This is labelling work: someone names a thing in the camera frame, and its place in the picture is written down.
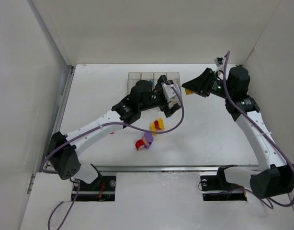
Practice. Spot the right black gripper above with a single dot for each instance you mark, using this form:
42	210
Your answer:
205	83

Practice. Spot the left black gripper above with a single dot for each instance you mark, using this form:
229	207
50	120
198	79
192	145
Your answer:
163	101

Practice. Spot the orange yellow lego piece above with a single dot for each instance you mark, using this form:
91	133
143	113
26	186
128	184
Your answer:
189	92

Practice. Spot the yellow lego stack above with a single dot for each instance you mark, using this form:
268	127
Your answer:
157	126

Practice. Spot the red purple lego stack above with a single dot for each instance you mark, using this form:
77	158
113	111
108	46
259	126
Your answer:
145	142

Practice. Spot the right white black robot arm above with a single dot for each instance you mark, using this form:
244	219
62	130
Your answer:
276	175

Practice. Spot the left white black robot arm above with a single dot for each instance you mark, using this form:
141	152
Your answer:
64	149

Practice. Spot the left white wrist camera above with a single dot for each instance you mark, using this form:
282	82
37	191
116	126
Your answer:
171	91

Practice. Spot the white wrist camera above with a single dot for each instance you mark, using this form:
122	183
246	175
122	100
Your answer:
220	63
171	91

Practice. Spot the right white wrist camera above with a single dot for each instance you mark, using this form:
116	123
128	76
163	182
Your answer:
220	63

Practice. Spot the metal rail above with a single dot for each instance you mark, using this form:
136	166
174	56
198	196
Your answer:
211	168

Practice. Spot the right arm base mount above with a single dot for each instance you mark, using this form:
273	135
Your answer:
215	187

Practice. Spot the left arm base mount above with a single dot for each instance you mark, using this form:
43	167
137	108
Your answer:
102	190

